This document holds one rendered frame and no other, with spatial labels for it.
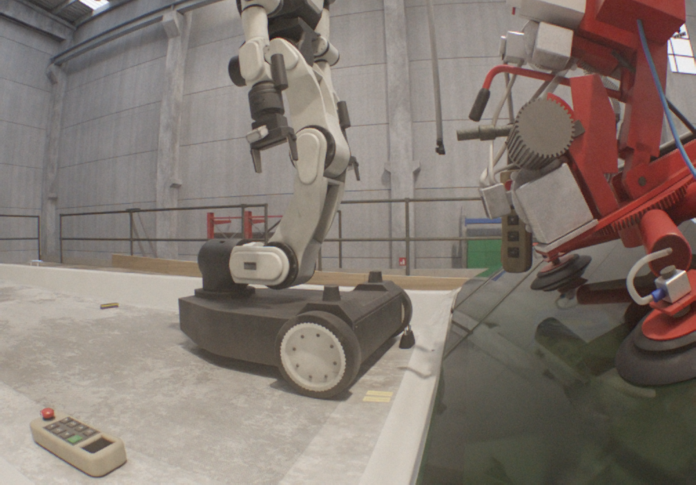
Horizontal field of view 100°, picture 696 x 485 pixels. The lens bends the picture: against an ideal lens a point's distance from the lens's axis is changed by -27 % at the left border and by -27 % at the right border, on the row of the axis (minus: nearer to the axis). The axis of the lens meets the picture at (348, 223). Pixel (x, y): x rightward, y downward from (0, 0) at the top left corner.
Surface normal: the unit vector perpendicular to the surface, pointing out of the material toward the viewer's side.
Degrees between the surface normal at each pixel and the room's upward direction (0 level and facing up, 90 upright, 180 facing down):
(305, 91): 115
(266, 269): 90
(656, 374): 52
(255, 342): 90
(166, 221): 90
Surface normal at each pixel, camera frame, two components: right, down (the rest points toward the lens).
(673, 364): -0.70, -0.71
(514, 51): -0.27, 0.14
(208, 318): -0.62, 0.00
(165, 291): 0.00, -0.02
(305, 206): -0.33, 0.41
